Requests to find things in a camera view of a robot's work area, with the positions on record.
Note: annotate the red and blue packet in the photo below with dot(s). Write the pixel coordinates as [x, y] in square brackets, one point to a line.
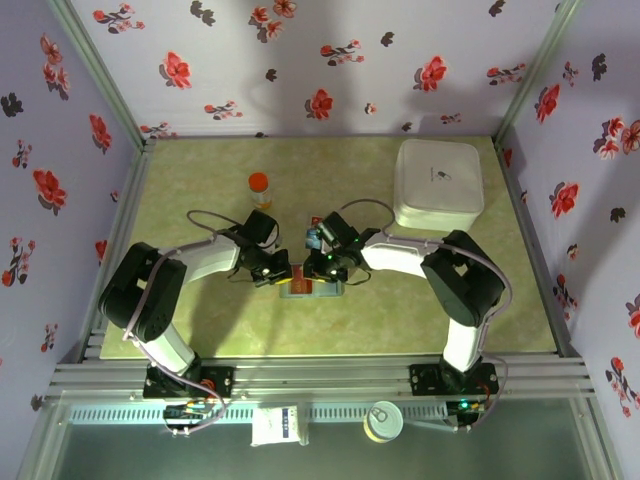
[300, 286]

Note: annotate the blue VIP chip card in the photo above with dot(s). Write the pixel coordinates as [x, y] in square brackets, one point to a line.
[312, 244]
[313, 234]

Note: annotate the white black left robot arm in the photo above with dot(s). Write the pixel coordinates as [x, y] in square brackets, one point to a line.
[207, 260]

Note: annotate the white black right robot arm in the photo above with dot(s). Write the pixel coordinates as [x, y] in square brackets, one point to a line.
[395, 257]

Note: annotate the orange pill bottle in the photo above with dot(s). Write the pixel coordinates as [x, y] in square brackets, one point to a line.
[260, 192]

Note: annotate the white zip storage case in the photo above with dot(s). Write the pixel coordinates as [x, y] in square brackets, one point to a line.
[437, 185]

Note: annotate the white paper packet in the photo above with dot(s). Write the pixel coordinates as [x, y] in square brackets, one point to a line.
[272, 427]

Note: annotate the tin can with pull tab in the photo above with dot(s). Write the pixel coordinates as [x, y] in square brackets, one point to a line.
[382, 422]

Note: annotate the black electronics board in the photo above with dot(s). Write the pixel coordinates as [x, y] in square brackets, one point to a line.
[186, 412]
[465, 407]

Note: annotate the aluminium frame rail wide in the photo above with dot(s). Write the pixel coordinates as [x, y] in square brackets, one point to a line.
[320, 377]

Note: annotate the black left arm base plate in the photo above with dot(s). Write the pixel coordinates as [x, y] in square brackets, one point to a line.
[220, 377]

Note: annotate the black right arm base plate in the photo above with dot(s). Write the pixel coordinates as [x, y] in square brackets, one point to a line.
[425, 380]

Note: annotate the aluminium side rail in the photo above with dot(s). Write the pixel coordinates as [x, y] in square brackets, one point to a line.
[534, 250]
[131, 200]

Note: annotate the aluminium frame post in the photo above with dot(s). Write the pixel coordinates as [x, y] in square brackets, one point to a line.
[533, 75]
[103, 75]

